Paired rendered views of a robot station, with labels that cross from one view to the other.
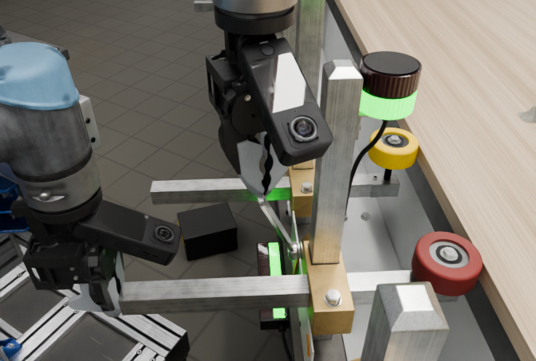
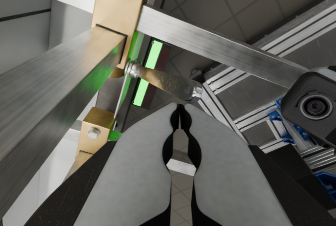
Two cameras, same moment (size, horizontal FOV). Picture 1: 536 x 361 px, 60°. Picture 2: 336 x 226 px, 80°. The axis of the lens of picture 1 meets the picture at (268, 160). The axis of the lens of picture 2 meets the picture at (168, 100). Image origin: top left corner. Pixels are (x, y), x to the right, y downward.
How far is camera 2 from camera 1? 0.41 m
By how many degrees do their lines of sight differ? 26
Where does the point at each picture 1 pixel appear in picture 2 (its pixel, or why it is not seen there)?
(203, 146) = not seen: hidden behind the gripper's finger
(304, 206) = (103, 117)
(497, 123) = not seen: outside the picture
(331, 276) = (112, 10)
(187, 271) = not seen: hidden behind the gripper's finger
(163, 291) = (275, 69)
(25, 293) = (257, 140)
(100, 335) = (230, 106)
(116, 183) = (190, 185)
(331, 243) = (96, 36)
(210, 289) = (235, 52)
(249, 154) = (239, 188)
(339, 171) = (17, 88)
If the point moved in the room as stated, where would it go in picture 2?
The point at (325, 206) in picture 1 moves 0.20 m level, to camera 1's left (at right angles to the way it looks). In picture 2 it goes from (82, 61) to (302, 148)
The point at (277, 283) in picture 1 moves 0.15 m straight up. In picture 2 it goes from (169, 32) to (159, 86)
